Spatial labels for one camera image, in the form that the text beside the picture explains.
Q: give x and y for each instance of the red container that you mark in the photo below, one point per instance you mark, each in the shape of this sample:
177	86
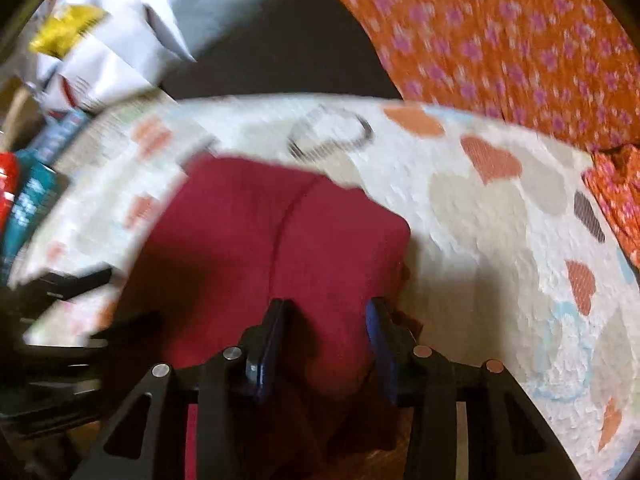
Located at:
7	185

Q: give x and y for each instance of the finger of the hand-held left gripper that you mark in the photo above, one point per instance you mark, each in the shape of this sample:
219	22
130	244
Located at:
125	330
65	285

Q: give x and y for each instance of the yellow packet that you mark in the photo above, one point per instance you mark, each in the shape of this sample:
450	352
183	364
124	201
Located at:
65	35

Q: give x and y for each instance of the orange floral cloth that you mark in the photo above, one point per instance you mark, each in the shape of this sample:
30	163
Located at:
475	35

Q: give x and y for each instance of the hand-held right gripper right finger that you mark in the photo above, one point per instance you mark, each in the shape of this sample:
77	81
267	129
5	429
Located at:
382	355

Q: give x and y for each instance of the dark red shirt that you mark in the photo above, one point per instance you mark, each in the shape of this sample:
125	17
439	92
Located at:
310	260

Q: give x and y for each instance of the teal box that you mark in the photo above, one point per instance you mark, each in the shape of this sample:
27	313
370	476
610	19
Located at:
30	210

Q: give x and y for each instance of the brown cardboard box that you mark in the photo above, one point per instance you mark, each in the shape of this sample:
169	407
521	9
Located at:
20	120

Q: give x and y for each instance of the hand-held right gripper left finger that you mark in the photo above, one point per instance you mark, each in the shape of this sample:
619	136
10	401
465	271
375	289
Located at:
267	355

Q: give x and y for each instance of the white paper bag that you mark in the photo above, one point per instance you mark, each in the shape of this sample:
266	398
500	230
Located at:
125	65

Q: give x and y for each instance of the heart-patterned quilt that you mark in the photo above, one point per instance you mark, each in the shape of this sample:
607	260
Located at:
475	240

